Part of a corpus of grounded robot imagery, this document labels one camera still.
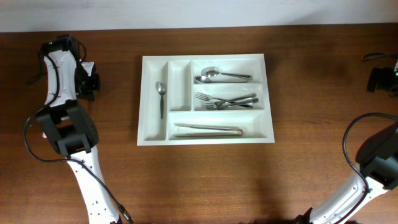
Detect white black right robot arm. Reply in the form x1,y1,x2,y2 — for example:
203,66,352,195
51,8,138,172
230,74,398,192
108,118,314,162
293,113,397,224

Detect steel table knife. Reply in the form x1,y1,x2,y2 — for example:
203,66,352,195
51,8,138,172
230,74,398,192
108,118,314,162
173,124,244,138

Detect steel tablespoon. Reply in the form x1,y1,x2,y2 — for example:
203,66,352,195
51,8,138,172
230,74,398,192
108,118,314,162
201,67,253,80
194,76,248,84

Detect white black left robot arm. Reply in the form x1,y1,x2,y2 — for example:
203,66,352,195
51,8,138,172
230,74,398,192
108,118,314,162
35,34,122,223

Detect white plastic cutlery tray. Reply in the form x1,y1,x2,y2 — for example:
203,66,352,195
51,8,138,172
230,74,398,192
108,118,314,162
137,54,275,146

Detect small steel teaspoon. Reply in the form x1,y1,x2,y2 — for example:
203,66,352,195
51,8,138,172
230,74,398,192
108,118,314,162
156,82,167,119

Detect steel fork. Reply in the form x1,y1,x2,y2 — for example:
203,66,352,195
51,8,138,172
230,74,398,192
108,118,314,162
205,98,259,110
195,92,253,108
226,93,257,103

